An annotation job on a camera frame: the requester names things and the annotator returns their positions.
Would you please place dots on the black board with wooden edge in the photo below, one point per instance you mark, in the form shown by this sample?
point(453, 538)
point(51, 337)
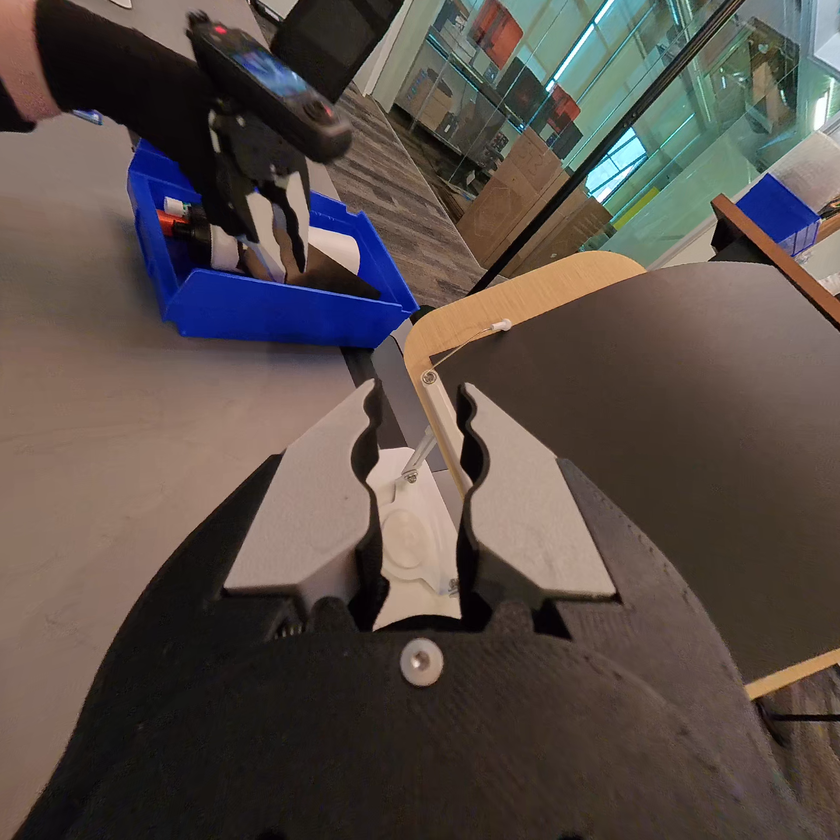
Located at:
point(656, 426)

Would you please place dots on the thin metal strut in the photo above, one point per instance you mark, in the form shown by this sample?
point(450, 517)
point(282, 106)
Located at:
point(420, 456)

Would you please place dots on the dark brown sheet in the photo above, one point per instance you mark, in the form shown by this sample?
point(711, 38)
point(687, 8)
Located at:
point(334, 282)

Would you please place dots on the cardboard box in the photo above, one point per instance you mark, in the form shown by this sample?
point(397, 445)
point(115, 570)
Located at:
point(525, 223)

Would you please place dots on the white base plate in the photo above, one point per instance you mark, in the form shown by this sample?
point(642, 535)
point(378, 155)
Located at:
point(407, 538)

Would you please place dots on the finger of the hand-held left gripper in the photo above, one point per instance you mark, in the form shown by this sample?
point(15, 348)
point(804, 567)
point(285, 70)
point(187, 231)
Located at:
point(266, 236)
point(300, 197)

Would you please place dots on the dark brown-edged table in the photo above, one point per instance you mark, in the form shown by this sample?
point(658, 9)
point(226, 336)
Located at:
point(728, 239)

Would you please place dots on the white paper towel roll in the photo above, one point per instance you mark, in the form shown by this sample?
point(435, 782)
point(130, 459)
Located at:
point(814, 164)

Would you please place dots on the person's left hand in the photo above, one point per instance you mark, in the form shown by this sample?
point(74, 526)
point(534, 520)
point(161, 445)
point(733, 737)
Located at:
point(131, 79)

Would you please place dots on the black wall monitor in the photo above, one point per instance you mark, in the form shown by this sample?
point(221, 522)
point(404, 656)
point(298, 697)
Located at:
point(328, 39)

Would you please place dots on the blue storage bin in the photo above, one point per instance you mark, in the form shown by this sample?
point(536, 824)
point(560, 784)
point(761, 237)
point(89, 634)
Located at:
point(262, 308)

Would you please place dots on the small blue bin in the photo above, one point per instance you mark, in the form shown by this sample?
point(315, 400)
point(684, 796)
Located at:
point(778, 216)

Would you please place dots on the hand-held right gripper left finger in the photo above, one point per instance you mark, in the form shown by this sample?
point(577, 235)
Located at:
point(302, 525)

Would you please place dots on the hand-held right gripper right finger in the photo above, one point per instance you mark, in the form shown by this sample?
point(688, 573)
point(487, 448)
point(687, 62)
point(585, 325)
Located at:
point(531, 531)

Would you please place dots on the orange-hood 3D printer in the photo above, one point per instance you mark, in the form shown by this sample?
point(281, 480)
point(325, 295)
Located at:
point(495, 26)
point(564, 108)

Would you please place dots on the white bracket bar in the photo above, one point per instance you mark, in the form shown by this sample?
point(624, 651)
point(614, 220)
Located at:
point(446, 426)

